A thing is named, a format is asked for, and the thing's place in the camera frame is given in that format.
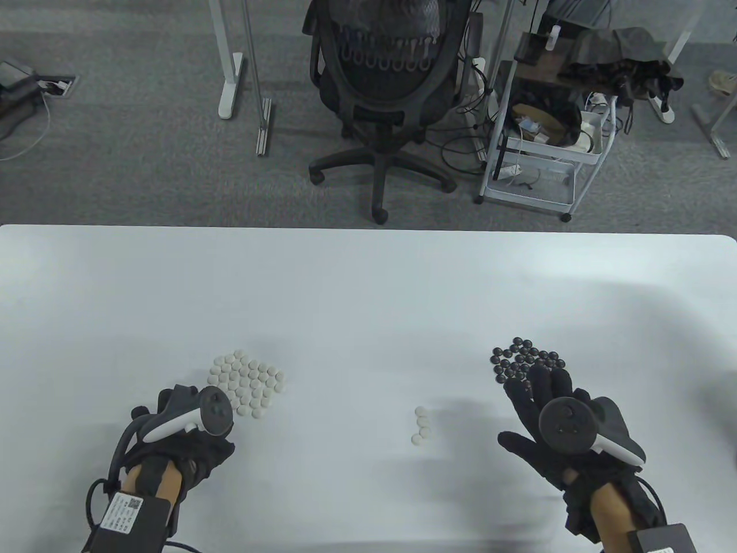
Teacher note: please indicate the person's left hand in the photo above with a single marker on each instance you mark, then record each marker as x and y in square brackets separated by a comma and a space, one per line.
[201, 455]

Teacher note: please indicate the person's right hand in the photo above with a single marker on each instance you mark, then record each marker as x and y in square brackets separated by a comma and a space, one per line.
[527, 415]

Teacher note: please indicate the group of black go stones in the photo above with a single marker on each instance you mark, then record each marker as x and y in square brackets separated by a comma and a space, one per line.
[518, 357]

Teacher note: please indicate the group of white go stones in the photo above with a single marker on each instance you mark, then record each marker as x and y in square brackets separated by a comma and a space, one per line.
[247, 380]

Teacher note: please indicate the person's right forearm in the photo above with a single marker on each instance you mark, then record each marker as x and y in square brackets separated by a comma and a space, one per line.
[610, 515]

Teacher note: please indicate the person's left forearm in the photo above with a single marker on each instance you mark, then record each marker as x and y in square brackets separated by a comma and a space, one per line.
[170, 484]

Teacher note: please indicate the grey white right hand controller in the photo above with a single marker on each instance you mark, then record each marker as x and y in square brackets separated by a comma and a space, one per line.
[567, 427]

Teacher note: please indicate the dark grey left hand controller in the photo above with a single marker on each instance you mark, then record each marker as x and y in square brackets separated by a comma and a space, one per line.
[217, 412]

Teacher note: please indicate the black left wrist sensor box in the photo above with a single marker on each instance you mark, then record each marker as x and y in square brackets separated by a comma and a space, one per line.
[132, 521]

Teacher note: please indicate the black wrist sensor box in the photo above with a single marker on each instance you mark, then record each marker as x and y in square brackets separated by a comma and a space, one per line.
[662, 538]
[132, 521]

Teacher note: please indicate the black right wrist sensor box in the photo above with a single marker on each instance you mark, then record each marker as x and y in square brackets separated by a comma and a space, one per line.
[662, 538]

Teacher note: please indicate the white wheeled utility cart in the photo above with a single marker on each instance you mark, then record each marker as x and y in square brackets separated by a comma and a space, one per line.
[553, 193]

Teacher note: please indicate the white power strip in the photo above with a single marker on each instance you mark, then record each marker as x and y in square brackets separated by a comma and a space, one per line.
[506, 171]

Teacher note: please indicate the white power adapter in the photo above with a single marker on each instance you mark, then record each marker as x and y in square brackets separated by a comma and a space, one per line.
[592, 129]

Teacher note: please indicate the black and tan bag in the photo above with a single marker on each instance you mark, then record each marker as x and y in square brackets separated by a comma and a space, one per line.
[567, 124]

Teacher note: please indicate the grey desk leg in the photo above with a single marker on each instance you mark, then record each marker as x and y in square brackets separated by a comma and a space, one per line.
[717, 135]

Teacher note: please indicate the black mesh office chair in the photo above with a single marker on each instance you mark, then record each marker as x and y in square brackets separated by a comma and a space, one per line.
[380, 98]

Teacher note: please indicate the black phone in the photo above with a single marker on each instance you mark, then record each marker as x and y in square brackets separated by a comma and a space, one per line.
[530, 49]

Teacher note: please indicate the black crumpled cloth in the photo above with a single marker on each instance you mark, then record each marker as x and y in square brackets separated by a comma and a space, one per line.
[622, 52]

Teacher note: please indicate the small white bottle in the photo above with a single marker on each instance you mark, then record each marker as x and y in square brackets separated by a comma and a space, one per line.
[555, 37]

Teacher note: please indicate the beige shoe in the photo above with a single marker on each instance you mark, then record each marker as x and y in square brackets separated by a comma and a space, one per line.
[722, 82]

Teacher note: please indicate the floor socket box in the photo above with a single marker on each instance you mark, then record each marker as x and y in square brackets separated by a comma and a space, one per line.
[57, 86]

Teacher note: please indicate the white slanted desk leg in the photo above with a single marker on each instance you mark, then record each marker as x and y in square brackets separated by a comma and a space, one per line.
[682, 34]

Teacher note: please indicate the aluminium profile post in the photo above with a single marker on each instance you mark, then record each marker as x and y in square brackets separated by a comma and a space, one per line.
[263, 127]

